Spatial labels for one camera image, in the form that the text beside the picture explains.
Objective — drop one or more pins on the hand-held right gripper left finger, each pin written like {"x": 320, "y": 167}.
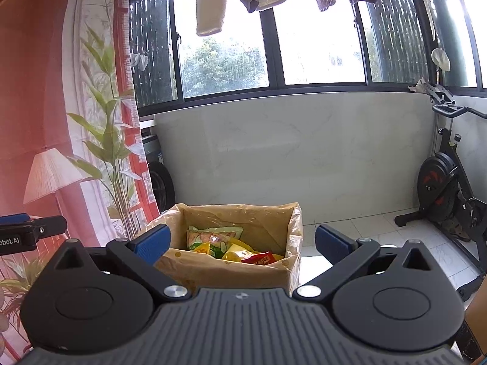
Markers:
{"x": 152, "y": 245}

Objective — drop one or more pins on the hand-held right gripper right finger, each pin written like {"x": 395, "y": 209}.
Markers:
{"x": 334, "y": 243}

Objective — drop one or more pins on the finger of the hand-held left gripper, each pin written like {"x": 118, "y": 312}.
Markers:
{"x": 49, "y": 228}
{"x": 15, "y": 219}

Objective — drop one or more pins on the green and orange snack bag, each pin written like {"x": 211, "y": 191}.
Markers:
{"x": 213, "y": 235}

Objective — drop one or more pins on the taped cardboard box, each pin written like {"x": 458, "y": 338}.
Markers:
{"x": 228, "y": 273}

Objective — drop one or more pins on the black wheel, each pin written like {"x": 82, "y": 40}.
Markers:
{"x": 161, "y": 188}

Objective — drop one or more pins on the black exercise bike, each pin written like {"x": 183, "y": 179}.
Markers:
{"x": 441, "y": 190}

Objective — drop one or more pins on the brown cardboard piece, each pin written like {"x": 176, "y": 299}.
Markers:
{"x": 477, "y": 311}

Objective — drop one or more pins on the small white cloth at window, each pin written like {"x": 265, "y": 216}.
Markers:
{"x": 139, "y": 61}

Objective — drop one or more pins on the black framed window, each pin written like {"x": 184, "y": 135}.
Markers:
{"x": 315, "y": 42}

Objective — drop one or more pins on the white cloth on bike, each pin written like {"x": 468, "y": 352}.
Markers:
{"x": 440, "y": 60}

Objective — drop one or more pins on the cream hanging towel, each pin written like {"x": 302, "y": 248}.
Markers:
{"x": 211, "y": 3}

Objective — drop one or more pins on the white hanging cloth strip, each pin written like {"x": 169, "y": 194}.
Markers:
{"x": 424, "y": 3}

